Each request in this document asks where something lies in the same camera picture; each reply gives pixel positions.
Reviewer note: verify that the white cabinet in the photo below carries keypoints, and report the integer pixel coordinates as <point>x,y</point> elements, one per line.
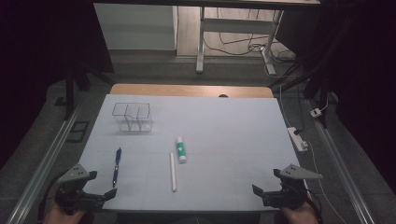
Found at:
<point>134,28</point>

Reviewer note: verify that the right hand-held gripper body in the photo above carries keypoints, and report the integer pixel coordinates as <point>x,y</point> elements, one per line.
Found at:
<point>288,193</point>

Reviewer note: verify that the black metal stand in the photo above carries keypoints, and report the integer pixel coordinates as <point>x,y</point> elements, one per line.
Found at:
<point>70,93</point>
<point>314,84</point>

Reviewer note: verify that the white pen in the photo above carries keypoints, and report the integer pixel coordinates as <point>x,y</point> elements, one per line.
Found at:
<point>172,171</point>

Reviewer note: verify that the clear plastic pen holder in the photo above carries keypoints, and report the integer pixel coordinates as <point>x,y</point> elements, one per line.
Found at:
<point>132,116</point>

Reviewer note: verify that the white table mat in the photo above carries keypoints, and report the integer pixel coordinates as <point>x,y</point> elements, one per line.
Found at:
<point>224,149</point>

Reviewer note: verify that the person's left hand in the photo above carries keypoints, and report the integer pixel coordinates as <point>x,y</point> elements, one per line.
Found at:
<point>63,217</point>

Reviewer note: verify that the blue pen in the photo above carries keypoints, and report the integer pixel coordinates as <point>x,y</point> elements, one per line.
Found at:
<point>116,168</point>

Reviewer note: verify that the aluminium rail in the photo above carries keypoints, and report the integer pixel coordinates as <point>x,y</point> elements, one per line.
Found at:
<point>342,168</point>
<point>43,168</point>

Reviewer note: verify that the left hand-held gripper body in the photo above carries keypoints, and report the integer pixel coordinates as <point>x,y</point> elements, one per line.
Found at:
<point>73,193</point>

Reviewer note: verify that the person's right hand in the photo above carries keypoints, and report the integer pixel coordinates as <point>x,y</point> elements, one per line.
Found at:
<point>300,216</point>

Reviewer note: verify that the green and white glue stick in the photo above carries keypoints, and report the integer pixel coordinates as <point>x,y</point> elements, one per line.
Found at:
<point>181,151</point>

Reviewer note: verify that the small white adapter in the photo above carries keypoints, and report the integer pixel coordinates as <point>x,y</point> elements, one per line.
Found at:
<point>315,112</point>

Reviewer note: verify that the white power strip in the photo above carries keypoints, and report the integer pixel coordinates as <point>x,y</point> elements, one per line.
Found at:
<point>297,139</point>

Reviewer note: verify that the white desk frame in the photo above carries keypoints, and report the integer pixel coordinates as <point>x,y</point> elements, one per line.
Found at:
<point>236,25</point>

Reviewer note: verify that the black plug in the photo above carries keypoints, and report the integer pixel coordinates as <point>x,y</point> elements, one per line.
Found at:
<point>298,131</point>

